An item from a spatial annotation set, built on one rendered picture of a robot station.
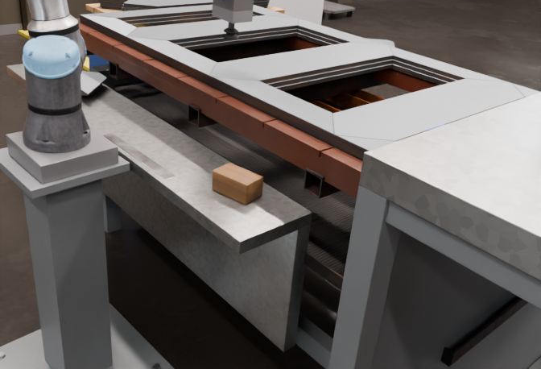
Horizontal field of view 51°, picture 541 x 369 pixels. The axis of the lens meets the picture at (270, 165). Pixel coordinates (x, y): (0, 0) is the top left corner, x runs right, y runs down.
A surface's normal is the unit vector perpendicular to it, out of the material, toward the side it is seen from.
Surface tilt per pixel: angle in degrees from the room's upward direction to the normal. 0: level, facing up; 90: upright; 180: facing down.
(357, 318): 90
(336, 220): 0
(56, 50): 9
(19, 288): 0
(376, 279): 90
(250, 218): 0
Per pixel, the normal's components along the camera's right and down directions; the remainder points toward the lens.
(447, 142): 0.07, -0.89
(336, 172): -0.75, 0.24
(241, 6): 0.66, 0.40
